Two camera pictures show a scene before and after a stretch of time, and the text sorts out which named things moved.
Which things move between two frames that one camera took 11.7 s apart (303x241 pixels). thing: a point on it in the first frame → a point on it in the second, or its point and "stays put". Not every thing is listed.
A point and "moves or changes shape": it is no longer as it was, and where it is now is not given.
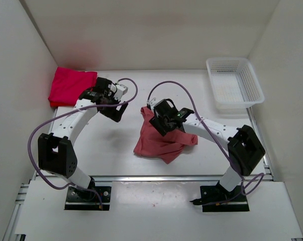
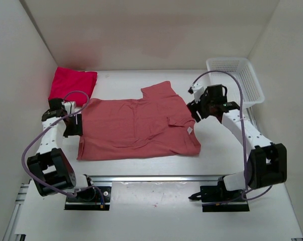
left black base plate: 95,198 stays put
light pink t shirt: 166,148 moves or changes shape
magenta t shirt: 69,84 stays put
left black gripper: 114,114 → 77,129
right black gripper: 159,124 → 198,108
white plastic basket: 234,82 stays put
